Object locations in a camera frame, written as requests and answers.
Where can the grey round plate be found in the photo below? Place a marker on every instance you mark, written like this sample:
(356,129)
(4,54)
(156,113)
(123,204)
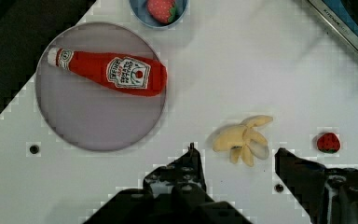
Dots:
(88,115)

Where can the yellow plush peeled banana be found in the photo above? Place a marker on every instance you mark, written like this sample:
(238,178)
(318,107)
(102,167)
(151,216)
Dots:
(243,141)

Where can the blue cup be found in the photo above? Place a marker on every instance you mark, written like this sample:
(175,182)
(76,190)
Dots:
(138,7)

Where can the plush strawberry in blue cup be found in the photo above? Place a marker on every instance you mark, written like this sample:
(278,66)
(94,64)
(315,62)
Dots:
(163,11)

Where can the silver toaster oven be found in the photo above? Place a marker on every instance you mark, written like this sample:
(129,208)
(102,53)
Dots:
(341,16)

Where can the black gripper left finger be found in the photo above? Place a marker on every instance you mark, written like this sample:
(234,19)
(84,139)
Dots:
(171,194)

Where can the small red plush strawberry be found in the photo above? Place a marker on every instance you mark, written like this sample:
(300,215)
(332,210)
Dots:
(328,143)

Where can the red plush ketchup bottle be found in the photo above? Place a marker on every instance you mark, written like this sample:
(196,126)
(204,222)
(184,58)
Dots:
(125,73)

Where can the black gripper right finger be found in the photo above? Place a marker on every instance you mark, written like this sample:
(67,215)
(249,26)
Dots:
(328,195)

